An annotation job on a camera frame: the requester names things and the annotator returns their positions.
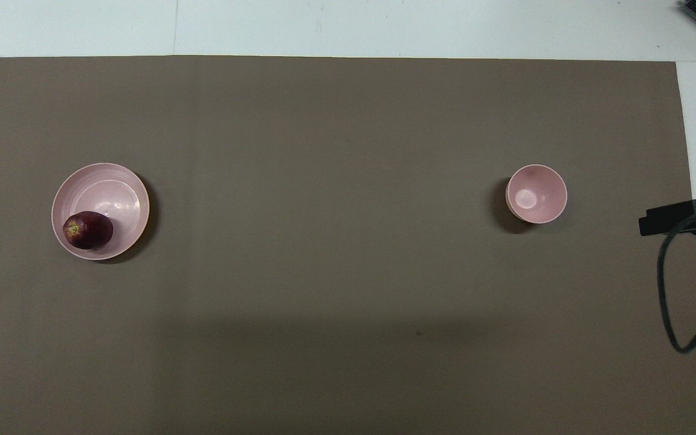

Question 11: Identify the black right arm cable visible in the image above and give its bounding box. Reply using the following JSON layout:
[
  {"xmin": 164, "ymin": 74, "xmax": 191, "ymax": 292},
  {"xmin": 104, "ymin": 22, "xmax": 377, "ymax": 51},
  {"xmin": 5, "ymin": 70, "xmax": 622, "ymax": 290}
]
[{"xmin": 657, "ymin": 203, "xmax": 696, "ymax": 355}]

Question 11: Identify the pink bowl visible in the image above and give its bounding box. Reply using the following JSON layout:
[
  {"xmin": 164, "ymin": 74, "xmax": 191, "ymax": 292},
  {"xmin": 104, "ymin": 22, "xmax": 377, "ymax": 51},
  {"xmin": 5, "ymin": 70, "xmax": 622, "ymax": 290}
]
[{"xmin": 505, "ymin": 164, "xmax": 568, "ymax": 225}]

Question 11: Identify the pink plate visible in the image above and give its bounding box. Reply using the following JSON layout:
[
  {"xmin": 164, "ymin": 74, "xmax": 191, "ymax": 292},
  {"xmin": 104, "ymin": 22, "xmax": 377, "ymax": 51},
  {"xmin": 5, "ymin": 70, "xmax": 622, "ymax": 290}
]
[{"xmin": 51, "ymin": 163, "xmax": 150, "ymax": 261}]

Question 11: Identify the dark red apple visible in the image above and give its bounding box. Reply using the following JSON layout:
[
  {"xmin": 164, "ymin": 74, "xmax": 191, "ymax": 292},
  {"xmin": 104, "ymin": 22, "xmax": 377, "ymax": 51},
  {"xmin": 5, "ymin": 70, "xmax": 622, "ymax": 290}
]
[{"xmin": 62, "ymin": 211, "xmax": 114, "ymax": 250}]

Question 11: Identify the brown paper table mat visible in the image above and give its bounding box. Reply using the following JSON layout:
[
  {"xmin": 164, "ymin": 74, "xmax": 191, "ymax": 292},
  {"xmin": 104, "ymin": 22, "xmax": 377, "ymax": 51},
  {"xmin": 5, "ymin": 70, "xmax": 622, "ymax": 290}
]
[{"xmin": 0, "ymin": 56, "xmax": 696, "ymax": 435}]

